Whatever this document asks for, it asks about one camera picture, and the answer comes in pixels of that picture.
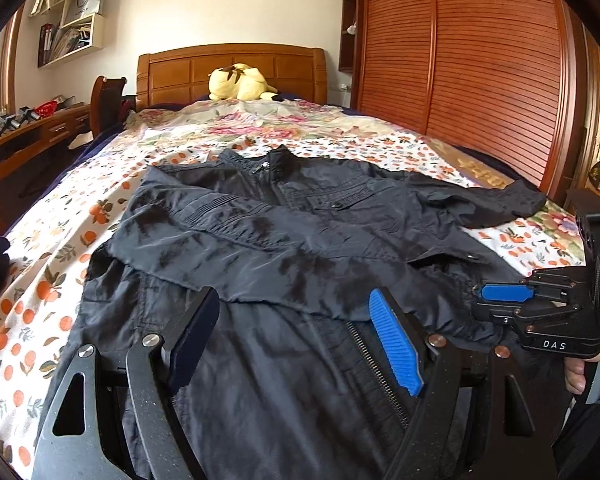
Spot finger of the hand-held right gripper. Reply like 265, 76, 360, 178
480, 282, 536, 305
471, 301, 520, 326

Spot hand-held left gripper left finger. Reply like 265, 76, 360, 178
30, 286, 221, 480

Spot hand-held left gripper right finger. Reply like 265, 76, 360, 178
368, 287, 557, 480

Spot black jacket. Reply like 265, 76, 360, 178
45, 144, 549, 480

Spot person's right hand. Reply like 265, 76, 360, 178
563, 344, 600, 396

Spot orange print bed sheet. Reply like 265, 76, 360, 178
0, 130, 589, 467

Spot dark blue bed cover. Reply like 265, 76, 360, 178
50, 127, 132, 187

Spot floral quilt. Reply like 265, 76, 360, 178
125, 97, 462, 162

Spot wooden slatted wardrobe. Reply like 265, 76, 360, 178
352, 0, 589, 207

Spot wooden chair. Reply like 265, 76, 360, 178
89, 75, 129, 142

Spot wooden desk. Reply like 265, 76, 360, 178
0, 102, 94, 233

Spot yellow plush toy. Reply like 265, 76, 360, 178
208, 63, 281, 103

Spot wooden bed headboard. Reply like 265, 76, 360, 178
135, 43, 329, 111

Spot black desk gadgets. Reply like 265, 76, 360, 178
0, 107, 42, 134

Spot wooden side shelf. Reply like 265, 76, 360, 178
338, 0, 362, 74

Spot row of books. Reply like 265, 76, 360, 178
37, 22, 89, 66

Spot white paper bag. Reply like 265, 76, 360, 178
61, 0, 104, 24

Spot white wall shelf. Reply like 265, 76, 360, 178
28, 0, 114, 69

